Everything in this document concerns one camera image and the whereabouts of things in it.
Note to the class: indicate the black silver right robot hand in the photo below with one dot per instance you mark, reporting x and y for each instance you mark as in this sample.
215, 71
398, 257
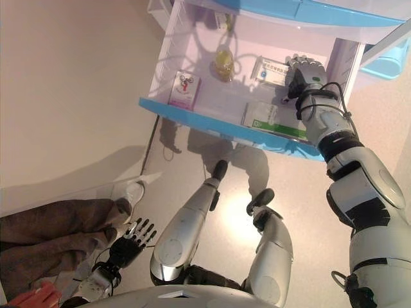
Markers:
309, 73

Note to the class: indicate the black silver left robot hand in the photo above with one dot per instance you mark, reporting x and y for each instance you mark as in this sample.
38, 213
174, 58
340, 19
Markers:
128, 250

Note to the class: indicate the blue white medicine box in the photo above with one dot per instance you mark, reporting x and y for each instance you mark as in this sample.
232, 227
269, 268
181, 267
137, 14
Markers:
266, 72

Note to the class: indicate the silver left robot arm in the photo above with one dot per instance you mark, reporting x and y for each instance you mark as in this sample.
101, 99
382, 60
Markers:
96, 282

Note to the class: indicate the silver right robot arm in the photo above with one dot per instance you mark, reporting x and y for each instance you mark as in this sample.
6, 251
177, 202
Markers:
363, 199

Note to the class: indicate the green white medicine box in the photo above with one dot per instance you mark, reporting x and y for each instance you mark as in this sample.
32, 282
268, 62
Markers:
269, 120

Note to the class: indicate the pink white medicine box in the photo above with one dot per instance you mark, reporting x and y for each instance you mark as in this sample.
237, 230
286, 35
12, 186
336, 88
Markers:
184, 90

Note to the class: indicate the silver left robot leg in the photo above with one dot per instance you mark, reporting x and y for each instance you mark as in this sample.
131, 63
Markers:
183, 231

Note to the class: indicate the silver robot leg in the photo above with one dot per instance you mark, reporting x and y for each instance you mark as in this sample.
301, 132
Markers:
273, 256
183, 231

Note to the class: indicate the light blue side bin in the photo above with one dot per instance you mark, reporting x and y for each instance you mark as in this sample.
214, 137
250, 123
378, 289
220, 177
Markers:
390, 64

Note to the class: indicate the brown trouser leg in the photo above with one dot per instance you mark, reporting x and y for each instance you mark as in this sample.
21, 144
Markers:
48, 231

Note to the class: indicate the white medical cart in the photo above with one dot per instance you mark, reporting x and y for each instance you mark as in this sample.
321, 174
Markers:
388, 41

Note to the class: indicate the yellow liquid bottle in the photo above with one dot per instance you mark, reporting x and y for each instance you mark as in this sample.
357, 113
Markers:
223, 64

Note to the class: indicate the orange pink object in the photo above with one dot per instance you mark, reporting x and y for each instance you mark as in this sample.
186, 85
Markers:
35, 295

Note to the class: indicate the silver robot torso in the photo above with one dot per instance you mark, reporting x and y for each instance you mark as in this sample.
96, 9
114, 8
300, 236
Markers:
224, 301

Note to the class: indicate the silver right robot leg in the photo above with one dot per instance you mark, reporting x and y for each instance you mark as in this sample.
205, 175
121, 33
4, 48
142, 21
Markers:
273, 256

